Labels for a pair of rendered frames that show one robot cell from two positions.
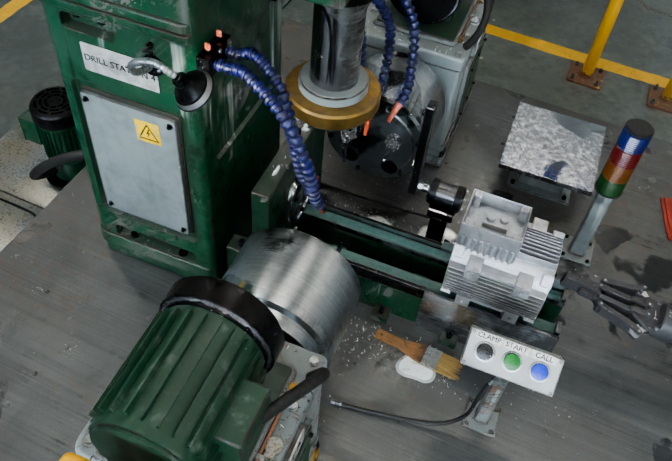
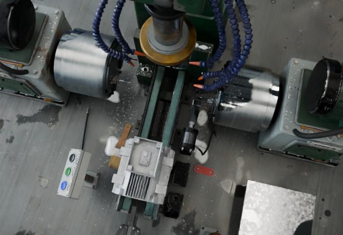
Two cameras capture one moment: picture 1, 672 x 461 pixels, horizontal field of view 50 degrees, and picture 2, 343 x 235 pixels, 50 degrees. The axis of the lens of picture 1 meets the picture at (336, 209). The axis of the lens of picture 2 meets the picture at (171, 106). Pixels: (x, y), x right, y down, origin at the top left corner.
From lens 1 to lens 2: 1.15 m
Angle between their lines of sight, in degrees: 43
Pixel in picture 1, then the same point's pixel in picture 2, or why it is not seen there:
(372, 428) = (78, 128)
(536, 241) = (138, 182)
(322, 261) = (93, 68)
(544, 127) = (293, 212)
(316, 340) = (60, 76)
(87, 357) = (96, 5)
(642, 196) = not seen: outside the picture
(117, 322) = not seen: hidden behind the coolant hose
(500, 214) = (153, 161)
